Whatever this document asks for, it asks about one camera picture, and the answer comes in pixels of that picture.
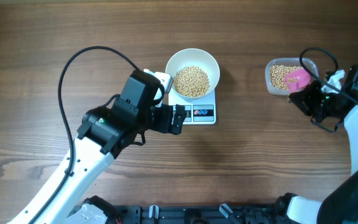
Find left black cable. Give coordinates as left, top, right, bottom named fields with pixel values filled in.
left=26, top=45, right=141, bottom=224

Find clear plastic container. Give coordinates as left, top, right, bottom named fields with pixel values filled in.
left=265, top=58, right=318, bottom=95

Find right black cable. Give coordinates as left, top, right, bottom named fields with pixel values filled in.
left=299, top=47, right=358, bottom=128

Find soybeans in bowl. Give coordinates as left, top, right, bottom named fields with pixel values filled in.
left=173, top=65, right=210, bottom=97

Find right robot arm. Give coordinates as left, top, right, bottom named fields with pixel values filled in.
left=276, top=65, right=358, bottom=223

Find white digital kitchen scale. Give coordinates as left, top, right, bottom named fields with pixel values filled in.
left=168, top=90, right=217, bottom=125

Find black cable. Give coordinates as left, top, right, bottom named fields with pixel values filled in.
left=26, top=45, right=141, bottom=224
left=299, top=47, right=358, bottom=128

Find white bowl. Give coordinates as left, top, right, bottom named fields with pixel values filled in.
left=165, top=49, right=221, bottom=95

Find soybeans in scoop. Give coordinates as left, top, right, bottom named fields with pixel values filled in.
left=287, top=77, right=298, bottom=83

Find yellow soybeans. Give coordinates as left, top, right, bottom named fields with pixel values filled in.
left=269, top=65, right=301, bottom=90

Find pink measuring scoop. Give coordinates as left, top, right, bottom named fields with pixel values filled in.
left=285, top=68, right=311, bottom=93

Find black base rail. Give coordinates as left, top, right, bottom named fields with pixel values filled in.
left=70, top=203, right=291, bottom=224

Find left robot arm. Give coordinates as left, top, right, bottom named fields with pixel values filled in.
left=11, top=70, right=185, bottom=223

